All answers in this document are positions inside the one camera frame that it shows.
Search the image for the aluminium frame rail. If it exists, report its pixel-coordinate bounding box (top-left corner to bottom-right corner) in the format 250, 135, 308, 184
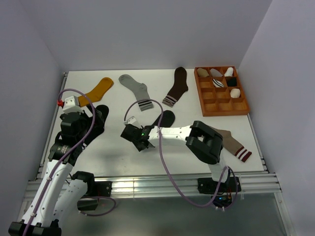
23, 172, 283, 202

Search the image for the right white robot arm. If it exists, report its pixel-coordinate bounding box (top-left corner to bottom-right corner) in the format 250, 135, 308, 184
121, 120, 230, 192

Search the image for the rolled white sock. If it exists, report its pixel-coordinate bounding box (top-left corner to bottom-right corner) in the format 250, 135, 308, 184
224, 67, 234, 77

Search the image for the black sock with white stripes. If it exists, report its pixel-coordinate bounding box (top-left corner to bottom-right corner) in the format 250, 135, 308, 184
84, 105, 109, 147

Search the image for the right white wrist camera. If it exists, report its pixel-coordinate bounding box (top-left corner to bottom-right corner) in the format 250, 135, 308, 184
124, 116, 140, 128

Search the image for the orange wooden compartment tray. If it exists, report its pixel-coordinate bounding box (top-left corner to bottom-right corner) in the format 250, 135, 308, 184
194, 66, 250, 117

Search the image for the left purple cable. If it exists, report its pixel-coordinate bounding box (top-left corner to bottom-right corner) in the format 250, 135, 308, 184
23, 88, 117, 236

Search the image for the rolled grey sock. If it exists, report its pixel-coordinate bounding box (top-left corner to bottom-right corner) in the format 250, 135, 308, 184
210, 68, 223, 77

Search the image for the rolled beige sock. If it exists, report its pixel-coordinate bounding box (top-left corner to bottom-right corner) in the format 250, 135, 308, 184
197, 68, 210, 77

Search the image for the purple cable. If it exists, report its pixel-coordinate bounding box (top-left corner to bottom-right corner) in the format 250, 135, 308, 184
124, 99, 243, 211
23, 88, 117, 236

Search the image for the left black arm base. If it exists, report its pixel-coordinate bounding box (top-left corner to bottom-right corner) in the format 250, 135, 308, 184
77, 181, 112, 211

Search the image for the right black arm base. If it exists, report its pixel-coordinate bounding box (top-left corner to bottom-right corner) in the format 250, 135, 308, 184
196, 176, 241, 206

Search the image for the brown sock with pink stripes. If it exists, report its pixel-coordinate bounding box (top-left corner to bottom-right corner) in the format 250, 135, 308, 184
162, 67, 189, 107

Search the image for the tan sock with maroon cuff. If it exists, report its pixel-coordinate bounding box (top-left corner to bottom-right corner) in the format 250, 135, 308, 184
213, 128, 252, 163

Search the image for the rolled black sock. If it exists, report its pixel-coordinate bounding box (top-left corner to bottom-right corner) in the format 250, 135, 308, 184
226, 77, 238, 87

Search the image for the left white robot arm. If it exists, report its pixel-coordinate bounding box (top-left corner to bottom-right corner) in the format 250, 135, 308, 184
8, 105, 109, 236

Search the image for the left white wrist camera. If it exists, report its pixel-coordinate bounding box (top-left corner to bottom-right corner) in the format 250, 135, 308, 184
57, 96, 83, 114

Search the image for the rolled striped sock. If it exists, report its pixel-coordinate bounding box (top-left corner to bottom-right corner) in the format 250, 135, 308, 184
212, 79, 224, 88

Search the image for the rolled cream sock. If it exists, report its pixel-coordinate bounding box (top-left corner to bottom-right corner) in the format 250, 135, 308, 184
230, 88, 241, 98

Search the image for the mustard yellow sock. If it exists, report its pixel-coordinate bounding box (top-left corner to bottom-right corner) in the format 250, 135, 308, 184
78, 77, 114, 107

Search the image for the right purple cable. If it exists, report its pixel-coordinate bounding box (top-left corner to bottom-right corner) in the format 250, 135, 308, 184
124, 99, 243, 211

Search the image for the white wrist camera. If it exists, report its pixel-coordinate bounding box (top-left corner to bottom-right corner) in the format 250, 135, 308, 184
124, 116, 140, 128
57, 96, 83, 114

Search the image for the plain black sock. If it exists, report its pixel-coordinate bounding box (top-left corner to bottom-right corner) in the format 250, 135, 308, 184
160, 110, 175, 128

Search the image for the grey sock with black stripes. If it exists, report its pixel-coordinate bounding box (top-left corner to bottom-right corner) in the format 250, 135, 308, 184
119, 74, 154, 112

